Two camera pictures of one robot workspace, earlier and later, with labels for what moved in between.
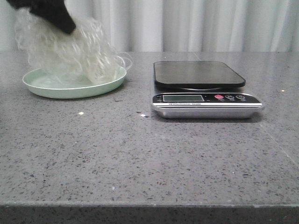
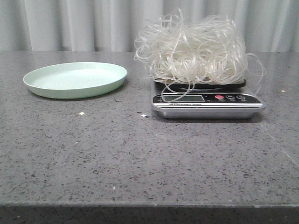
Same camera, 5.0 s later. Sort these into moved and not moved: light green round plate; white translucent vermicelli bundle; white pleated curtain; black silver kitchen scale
Moved: white translucent vermicelli bundle
Not moved: white pleated curtain; light green round plate; black silver kitchen scale
